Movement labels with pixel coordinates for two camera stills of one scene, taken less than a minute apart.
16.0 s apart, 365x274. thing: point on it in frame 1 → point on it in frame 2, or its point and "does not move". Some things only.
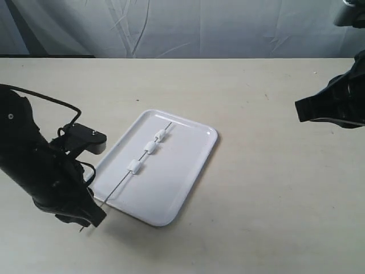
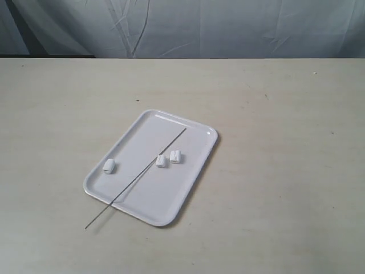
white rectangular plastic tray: x=152 y=172 does not move
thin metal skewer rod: x=128 y=174 → x=129 y=184
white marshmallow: x=160 y=135 → x=175 y=156
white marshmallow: x=150 y=146 → x=161 y=161
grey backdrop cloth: x=175 y=29 does not move
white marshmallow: x=134 y=166 → x=109 y=166
